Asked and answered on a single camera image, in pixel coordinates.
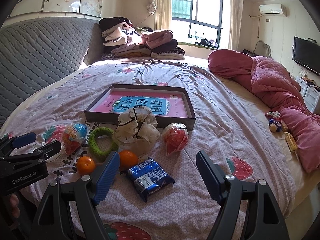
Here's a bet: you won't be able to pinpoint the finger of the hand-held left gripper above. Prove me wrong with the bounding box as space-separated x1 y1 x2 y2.
5 140 62 164
0 131 37 157

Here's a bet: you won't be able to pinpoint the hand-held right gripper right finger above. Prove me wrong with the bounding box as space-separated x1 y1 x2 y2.
196 151 290 240

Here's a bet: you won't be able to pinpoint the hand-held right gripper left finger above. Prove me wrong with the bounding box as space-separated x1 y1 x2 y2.
30 151 121 240

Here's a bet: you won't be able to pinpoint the orange tangerine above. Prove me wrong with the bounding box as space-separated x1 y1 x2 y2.
76 156 96 175
118 150 139 172

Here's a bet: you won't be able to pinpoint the red toy egg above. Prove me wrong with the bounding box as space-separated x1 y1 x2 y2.
61 122 89 155
161 123 189 155

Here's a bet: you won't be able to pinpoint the green fuzzy scrunchie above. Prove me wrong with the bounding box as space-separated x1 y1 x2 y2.
88 127 119 159

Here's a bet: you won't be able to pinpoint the blue snack packet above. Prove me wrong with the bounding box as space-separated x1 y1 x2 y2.
125 157 175 203

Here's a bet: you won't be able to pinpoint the white drawstring cloth bag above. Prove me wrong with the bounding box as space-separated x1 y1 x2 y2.
114 106 160 155

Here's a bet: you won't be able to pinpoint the grey shallow cardboard box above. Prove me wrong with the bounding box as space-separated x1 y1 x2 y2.
84 84 196 131

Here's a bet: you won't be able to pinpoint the person's left hand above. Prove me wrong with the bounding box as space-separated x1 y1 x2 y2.
5 194 21 220

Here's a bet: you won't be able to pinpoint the strawberry printed bed cover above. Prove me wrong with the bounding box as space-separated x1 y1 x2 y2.
0 59 300 240

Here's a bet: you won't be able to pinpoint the pink book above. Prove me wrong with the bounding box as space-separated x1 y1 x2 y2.
90 90 188 118

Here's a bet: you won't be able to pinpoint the small wrapped candy toy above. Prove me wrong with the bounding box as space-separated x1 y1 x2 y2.
265 110 283 132

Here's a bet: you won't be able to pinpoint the beige bed sheet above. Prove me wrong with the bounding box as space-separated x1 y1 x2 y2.
217 76 320 230

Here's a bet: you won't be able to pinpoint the grey quilted headboard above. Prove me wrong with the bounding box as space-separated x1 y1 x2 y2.
0 17 103 128

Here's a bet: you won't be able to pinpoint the yellow snack packet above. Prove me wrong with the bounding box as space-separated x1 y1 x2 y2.
284 132 299 153

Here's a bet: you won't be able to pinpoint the pink quilted blanket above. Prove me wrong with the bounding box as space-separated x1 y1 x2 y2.
208 49 320 173

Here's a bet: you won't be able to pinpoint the white drawer cabinet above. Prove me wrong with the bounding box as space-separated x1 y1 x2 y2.
295 76 320 113

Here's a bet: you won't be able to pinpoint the dark clothes on windowsill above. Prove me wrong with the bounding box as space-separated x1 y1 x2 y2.
195 38 219 47

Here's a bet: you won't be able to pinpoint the pile of folded clothes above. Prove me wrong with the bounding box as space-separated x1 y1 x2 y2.
99 17 186 61

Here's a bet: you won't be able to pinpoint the black television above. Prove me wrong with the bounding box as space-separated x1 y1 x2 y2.
292 36 320 76

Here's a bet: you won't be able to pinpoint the cream curtain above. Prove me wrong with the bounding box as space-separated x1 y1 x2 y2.
224 0 244 53
152 0 173 33

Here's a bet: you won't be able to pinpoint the dark framed window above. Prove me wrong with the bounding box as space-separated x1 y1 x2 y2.
171 0 224 49

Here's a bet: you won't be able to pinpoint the white air conditioner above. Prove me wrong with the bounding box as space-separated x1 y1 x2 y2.
259 4 287 17

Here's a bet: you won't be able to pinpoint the heart-shaped wire frame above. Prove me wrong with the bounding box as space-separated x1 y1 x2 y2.
255 40 272 58

